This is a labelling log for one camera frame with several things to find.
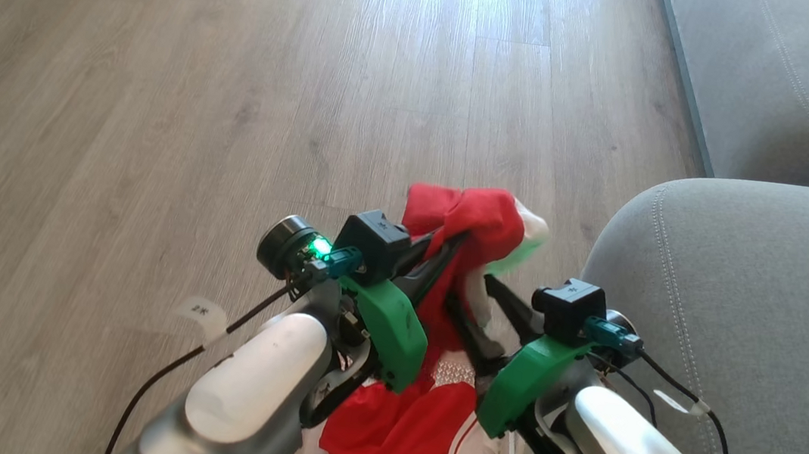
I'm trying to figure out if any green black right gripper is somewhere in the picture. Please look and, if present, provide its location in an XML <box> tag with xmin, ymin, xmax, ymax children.
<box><xmin>429</xmin><ymin>269</ymin><xmax>602</xmax><ymax>449</ymax></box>

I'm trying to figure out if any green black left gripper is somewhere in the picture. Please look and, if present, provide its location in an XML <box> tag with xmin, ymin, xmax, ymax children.
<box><xmin>328</xmin><ymin>219</ymin><xmax>471</xmax><ymax>402</ymax></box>

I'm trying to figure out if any red and white garment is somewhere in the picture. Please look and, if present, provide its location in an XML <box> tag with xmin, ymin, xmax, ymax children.
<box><xmin>314</xmin><ymin>171</ymin><xmax>555</xmax><ymax>454</ymax></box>

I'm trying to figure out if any grey fabric sofa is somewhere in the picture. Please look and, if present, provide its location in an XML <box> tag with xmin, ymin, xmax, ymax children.
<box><xmin>562</xmin><ymin>161</ymin><xmax>809</xmax><ymax>454</ymax></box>

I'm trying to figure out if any grey flat sofa section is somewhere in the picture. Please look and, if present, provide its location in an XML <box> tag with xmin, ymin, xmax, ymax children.
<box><xmin>636</xmin><ymin>0</ymin><xmax>809</xmax><ymax>190</ymax></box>

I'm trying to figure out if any teal left cable connector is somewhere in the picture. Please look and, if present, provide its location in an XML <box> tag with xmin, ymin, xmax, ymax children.
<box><xmin>302</xmin><ymin>241</ymin><xmax>366</xmax><ymax>289</ymax></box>

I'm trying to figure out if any teal cable connector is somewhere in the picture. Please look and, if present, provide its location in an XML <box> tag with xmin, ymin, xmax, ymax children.
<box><xmin>580</xmin><ymin>315</ymin><xmax>647</xmax><ymax>363</ymax></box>
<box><xmin>302</xmin><ymin>241</ymin><xmax>366</xmax><ymax>289</ymax></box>

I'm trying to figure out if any teal right cable connector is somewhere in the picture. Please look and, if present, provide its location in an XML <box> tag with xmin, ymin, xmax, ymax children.
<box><xmin>580</xmin><ymin>315</ymin><xmax>647</xmax><ymax>363</ymax></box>

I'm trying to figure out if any white right cable label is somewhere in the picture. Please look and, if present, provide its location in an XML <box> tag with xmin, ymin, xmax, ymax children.
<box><xmin>650</xmin><ymin>388</ymin><xmax>713</xmax><ymax>420</ymax></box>

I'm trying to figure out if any white cable label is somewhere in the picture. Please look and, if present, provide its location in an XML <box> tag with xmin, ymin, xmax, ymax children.
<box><xmin>170</xmin><ymin>294</ymin><xmax>232</xmax><ymax>349</ymax></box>
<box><xmin>650</xmin><ymin>388</ymin><xmax>713</xmax><ymax>420</ymax></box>

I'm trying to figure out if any white left cable label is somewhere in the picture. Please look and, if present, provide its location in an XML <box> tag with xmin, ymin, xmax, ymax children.
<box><xmin>170</xmin><ymin>294</ymin><xmax>232</xmax><ymax>349</ymax></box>

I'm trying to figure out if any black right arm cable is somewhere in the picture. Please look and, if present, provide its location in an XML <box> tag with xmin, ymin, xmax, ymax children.
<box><xmin>624</xmin><ymin>350</ymin><xmax>745</xmax><ymax>454</ymax></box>

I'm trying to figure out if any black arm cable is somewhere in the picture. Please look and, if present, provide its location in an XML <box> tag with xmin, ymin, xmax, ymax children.
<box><xmin>102</xmin><ymin>263</ymin><xmax>296</xmax><ymax>454</ymax></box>
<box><xmin>624</xmin><ymin>350</ymin><xmax>745</xmax><ymax>454</ymax></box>

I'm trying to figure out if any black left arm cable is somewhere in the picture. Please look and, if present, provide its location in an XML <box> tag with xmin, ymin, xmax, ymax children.
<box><xmin>102</xmin><ymin>263</ymin><xmax>296</xmax><ymax>454</ymax></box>

